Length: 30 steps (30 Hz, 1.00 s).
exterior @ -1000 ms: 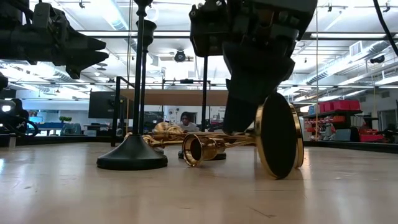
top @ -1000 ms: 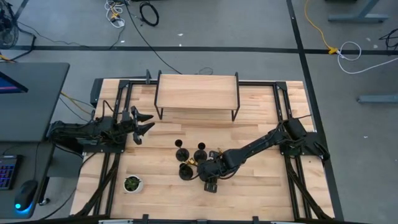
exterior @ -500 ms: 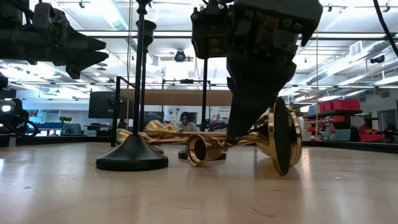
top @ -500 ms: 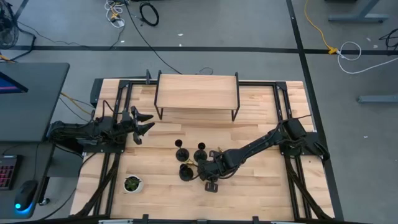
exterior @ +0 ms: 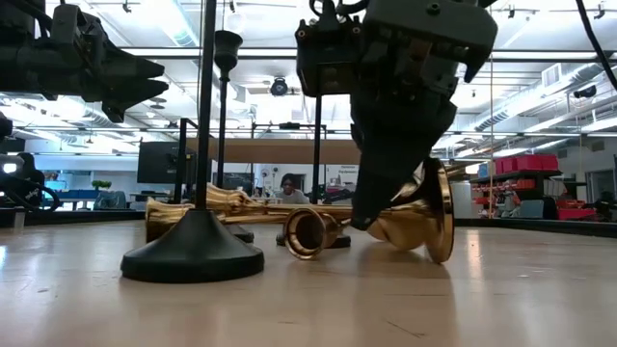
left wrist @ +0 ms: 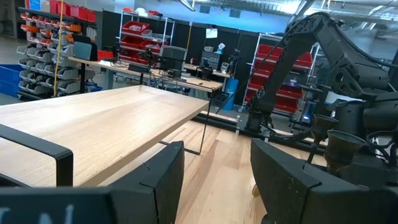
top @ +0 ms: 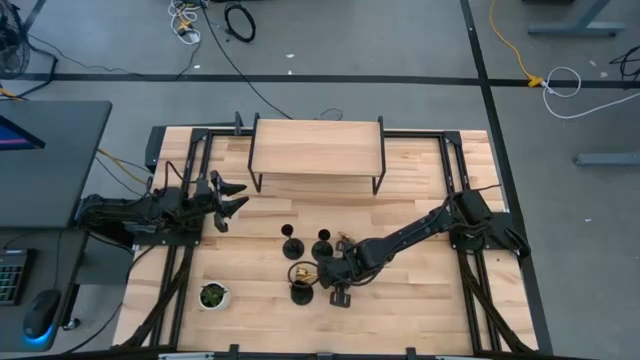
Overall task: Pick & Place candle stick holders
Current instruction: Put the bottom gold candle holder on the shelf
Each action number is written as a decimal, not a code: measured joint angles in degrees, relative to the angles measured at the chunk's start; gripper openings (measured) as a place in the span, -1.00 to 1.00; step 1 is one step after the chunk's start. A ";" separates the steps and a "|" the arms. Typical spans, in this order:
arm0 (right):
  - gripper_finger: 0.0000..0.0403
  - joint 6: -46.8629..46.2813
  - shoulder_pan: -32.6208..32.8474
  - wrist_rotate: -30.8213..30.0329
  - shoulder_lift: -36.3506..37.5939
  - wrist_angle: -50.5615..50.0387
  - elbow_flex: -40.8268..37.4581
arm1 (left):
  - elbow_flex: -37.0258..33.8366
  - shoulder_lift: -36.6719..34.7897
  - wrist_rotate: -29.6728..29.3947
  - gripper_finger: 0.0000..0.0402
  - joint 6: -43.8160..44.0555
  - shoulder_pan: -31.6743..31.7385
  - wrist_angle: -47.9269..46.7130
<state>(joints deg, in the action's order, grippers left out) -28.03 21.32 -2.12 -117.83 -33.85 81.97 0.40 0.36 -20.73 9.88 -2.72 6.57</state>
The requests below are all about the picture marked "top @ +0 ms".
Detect black candlestick holder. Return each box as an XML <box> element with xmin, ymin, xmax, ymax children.
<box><xmin>289</xmin><ymin>279</ymin><xmax>315</xmax><ymax>307</ymax></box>
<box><xmin>310</xmin><ymin>228</ymin><xmax>335</xmax><ymax>262</ymax></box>
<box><xmin>280</xmin><ymin>223</ymin><xmax>306</xmax><ymax>261</ymax></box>

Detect yellow extension cable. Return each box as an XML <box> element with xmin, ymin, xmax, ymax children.
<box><xmin>488</xmin><ymin>0</ymin><xmax>546</xmax><ymax>89</ymax></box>

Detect white floor cable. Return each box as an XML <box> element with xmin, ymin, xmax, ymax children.
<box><xmin>541</xmin><ymin>65</ymin><xmax>640</xmax><ymax>121</ymax></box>

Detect coiled black cable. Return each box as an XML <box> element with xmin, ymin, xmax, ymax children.
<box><xmin>222</xmin><ymin>1</ymin><xmax>258</xmax><ymax>44</ymax></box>

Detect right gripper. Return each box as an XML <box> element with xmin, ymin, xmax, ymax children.
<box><xmin>318</xmin><ymin>239</ymin><xmax>381</xmax><ymax>307</ymax></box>

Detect wooden shelf riser black legs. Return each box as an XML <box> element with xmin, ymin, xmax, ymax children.
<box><xmin>247</xmin><ymin>112</ymin><xmax>387</xmax><ymax>196</ymax></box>

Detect thin yellow cable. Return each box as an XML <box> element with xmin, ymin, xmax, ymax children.
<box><xmin>96</xmin><ymin>147</ymin><xmax>152</xmax><ymax>187</ymax></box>

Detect black keyboard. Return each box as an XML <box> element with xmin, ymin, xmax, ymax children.
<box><xmin>0</xmin><ymin>248</ymin><xmax>37</xmax><ymax>307</ymax></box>

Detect grey desk foot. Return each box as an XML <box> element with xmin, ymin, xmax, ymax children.
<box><xmin>574</xmin><ymin>151</ymin><xmax>640</xmax><ymax>168</ymax></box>
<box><xmin>526</xmin><ymin>0</ymin><xmax>627</xmax><ymax>38</ymax></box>

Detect white pot with succulent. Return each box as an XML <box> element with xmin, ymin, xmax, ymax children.
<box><xmin>198</xmin><ymin>280</ymin><xmax>233</xmax><ymax>312</ymax></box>

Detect computer monitor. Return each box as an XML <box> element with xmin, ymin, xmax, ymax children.
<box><xmin>0</xmin><ymin>114</ymin><xmax>47</xmax><ymax>152</ymax></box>

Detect black cable tangle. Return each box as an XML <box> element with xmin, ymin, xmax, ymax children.
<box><xmin>608</xmin><ymin>44</ymin><xmax>640</xmax><ymax>82</ymax></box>

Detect white cable bundle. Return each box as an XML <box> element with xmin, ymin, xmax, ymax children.
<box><xmin>167</xmin><ymin>0</ymin><xmax>203</xmax><ymax>47</ymax></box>

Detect long black floor cable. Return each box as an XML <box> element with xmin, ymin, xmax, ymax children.
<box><xmin>198</xmin><ymin>0</ymin><xmax>295</xmax><ymax>121</ymax></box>

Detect dark grey office desk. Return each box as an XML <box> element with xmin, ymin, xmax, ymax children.
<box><xmin>0</xmin><ymin>99</ymin><xmax>114</xmax><ymax>354</ymax></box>

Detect black computer mouse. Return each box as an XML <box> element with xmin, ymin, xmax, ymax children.
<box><xmin>21</xmin><ymin>288</ymin><xmax>63</xmax><ymax>347</ymax></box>

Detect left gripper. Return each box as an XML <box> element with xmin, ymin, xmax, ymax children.
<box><xmin>187</xmin><ymin>169</ymin><xmax>250</xmax><ymax>234</ymax></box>

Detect black floor fan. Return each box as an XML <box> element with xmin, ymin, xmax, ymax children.
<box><xmin>0</xmin><ymin>0</ymin><xmax>32</xmax><ymax>80</ymax></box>

